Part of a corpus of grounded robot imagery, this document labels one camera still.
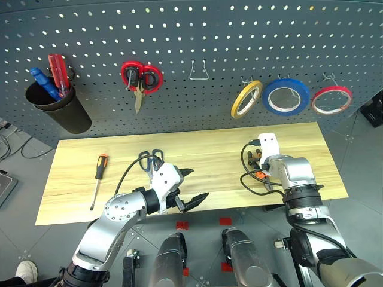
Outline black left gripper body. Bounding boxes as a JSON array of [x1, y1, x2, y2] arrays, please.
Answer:
[[163, 171, 186, 215]]

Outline yellow tape roll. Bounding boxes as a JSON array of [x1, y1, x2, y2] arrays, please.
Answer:
[[230, 80, 264, 120]]

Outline dark grey perforated pegboard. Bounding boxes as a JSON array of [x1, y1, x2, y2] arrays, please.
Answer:
[[0, 0, 383, 148]]

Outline blue tape roll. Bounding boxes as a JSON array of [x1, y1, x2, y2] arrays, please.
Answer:
[[262, 78, 310, 117]]

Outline red tape roll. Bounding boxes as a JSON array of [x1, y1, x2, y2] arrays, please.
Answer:
[[311, 86, 353, 117]]

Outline dark grey rounded shape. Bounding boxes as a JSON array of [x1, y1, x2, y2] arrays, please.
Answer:
[[221, 227, 273, 287], [148, 232, 189, 287]]

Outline black table leg with caster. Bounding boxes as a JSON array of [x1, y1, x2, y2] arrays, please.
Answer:
[[122, 249, 142, 287]]

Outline black cup holder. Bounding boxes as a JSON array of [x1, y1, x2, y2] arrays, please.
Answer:
[[25, 80, 92, 135]]

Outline white shoe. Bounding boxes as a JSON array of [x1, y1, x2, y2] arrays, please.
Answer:
[[15, 260, 38, 283]]

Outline grey flat device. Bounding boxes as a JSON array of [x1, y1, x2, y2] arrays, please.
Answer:
[[0, 169, 19, 207]]

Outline black box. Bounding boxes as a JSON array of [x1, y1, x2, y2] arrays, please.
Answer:
[[360, 90, 383, 129]]

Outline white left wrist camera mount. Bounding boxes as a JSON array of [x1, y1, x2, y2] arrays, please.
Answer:
[[148, 162, 184, 215]]

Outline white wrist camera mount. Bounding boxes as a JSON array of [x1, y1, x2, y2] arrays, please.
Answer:
[[148, 162, 184, 215], [257, 132, 281, 172]]

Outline black grey handled scissors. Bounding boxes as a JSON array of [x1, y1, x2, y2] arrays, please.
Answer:
[[138, 149, 165, 184]]

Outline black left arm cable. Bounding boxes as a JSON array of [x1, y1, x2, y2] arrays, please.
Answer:
[[114, 155, 165, 196]]

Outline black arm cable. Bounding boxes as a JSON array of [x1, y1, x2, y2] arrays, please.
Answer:
[[239, 139, 288, 197], [114, 155, 165, 196]]

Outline orange black handled pliers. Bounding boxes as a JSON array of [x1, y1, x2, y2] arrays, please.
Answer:
[[247, 149, 273, 191]]

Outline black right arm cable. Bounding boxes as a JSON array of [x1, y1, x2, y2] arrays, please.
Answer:
[[239, 139, 288, 197]]

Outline orange black handled screwdriver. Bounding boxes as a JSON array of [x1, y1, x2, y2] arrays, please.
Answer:
[[90, 153, 109, 212]]

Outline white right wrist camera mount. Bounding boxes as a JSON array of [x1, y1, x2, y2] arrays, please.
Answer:
[[257, 132, 281, 172]]

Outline red handled scissors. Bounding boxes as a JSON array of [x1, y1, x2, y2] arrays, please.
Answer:
[[120, 60, 164, 115]]

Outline silver wire loop hook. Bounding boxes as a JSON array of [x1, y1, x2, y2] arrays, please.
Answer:
[[189, 59, 209, 81]]

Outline black floor cables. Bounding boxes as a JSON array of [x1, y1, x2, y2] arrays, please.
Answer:
[[0, 118, 55, 160]]

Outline red transparent handled screwdriver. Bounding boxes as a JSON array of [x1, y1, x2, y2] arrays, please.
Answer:
[[47, 53, 72, 99]]

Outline blue handled tool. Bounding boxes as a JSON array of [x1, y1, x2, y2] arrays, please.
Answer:
[[29, 67, 62, 102]]

